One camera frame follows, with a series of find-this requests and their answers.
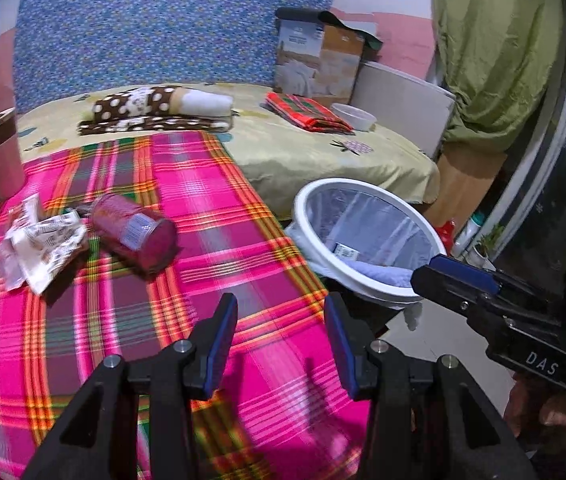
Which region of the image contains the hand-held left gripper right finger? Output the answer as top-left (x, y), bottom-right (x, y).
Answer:
top-left (324, 291), bottom-right (536, 480)

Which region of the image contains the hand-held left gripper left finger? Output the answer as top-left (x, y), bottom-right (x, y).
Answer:
top-left (23, 292), bottom-right (239, 480)

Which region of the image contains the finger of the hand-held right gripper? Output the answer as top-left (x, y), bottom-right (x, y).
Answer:
top-left (430, 254), bottom-right (548, 307)
top-left (410, 264), bottom-right (505, 319)

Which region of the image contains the clear plastic bin liner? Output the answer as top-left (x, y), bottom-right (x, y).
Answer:
top-left (285, 184), bottom-right (438, 331)

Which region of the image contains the maroon drink can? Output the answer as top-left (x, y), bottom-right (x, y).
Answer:
top-left (88, 192), bottom-right (179, 273)

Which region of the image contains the white round trash bin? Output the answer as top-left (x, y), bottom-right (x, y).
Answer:
top-left (290, 177), bottom-right (448, 307)

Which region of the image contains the printed red white snack wrapper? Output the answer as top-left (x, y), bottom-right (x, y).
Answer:
top-left (5, 195), bottom-right (88, 296)

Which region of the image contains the clear plastic wrapper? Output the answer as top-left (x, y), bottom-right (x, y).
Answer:
top-left (0, 240), bottom-right (28, 291)

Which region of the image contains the person's right hand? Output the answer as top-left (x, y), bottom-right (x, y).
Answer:
top-left (506, 376), bottom-right (566, 444)

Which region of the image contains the small potted plant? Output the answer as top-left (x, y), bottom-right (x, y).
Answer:
top-left (473, 224), bottom-right (506, 271)

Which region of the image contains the white bottle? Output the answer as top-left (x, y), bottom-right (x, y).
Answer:
top-left (456, 212), bottom-right (486, 257)

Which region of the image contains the red detergent bottle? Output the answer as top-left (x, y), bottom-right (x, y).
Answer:
top-left (436, 220), bottom-right (457, 252)

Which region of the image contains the wooden cabinet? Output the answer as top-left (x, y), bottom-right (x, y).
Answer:
top-left (433, 150), bottom-right (509, 241)

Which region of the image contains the white folding board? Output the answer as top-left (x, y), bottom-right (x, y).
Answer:
top-left (353, 60), bottom-right (456, 158)

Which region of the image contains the yellow pineapple print bed sheet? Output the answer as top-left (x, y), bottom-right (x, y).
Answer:
top-left (0, 80), bottom-right (441, 221)

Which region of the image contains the white plastic bowl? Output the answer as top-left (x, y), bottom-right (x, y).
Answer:
top-left (330, 102), bottom-right (378, 133)

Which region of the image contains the green curtain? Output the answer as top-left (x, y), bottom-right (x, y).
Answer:
top-left (430, 0), bottom-right (566, 153)

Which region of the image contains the folded brown polka dot blanket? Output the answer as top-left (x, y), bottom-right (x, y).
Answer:
top-left (78, 114), bottom-right (238, 137)

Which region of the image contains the folded red plaid cloth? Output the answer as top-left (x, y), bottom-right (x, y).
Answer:
top-left (265, 91), bottom-right (356, 135)

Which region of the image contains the rolled brown polka dot blanket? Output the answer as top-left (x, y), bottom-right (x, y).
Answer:
top-left (94, 86), bottom-right (234, 123)

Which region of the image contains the bedding package box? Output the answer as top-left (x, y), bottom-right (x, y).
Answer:
top-left (274, 17), bottom-right (366, 108)

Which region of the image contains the blue floral headboard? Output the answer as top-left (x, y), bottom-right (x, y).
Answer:
top-left (12, 0), bottom-right (336, 116)

